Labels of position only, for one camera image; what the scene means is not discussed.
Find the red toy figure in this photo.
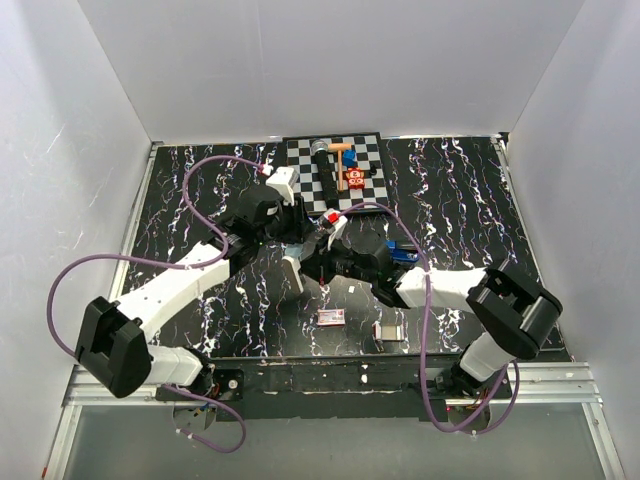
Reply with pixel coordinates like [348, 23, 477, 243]
[345, 167, 366, 190]

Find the purple cable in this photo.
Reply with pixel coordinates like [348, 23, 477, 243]
[324, 202, 521, 434]
[46, 155, 271, 454]

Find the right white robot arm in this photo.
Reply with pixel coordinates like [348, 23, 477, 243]
[284, 238, 563, 398]

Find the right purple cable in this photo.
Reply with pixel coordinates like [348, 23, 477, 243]
[324, 202, 521, 434]

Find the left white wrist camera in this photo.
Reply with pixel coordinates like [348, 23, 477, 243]
[265, 167, 299, 206]

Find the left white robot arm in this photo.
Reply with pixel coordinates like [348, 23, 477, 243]
[75, 185, 313, 400]

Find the open staple box tray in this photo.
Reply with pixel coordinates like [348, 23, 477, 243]
[373, 323, 405, 342]

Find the blue black stapler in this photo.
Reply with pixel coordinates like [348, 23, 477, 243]
[386, 241, 419, 263]

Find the blue toy block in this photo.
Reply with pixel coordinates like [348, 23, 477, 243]
[342, 149, 357, 169]

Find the black white checkerboard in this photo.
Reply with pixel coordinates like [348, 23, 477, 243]
[283, 132, 389, 216]

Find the light blue stapler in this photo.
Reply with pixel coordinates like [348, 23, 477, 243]
[282, 244, 304, 295]

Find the red white staple box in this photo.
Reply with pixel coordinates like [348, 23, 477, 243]
[317, 309, 346, 327]

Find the wooden toy hammer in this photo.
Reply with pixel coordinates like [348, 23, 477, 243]
[328, 143, 352, 192]

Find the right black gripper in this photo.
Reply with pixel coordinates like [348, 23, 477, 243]
[294, 233, 375, 286]

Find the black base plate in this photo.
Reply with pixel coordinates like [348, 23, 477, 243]
[187, 354, 491, 422]

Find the aluminium frame rail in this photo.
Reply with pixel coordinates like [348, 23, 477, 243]
[42, 144, 161, 474]

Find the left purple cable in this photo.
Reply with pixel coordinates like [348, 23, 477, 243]
[46, 155, 271, 454]

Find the black microphone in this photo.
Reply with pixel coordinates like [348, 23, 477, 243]
[310, 139, 339, 210]

